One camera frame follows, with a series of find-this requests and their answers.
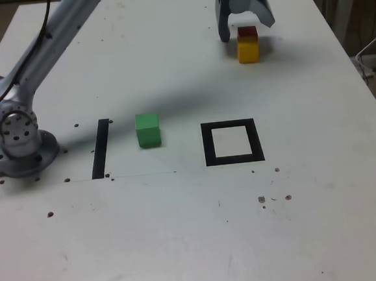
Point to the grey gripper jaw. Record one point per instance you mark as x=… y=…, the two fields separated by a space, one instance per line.
x=221 y=20
x=258 y=4

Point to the red cube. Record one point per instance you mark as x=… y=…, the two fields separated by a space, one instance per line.
x=247 y=31

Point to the yellow cube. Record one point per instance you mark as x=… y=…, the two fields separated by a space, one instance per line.
x=248 y=52

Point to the green cube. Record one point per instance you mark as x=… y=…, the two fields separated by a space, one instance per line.
x=148 y=132

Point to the black tape square outline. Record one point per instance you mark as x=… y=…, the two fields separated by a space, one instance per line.
x=208 y=145

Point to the black tape strip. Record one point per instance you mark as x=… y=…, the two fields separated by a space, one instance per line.
x=100 y=147

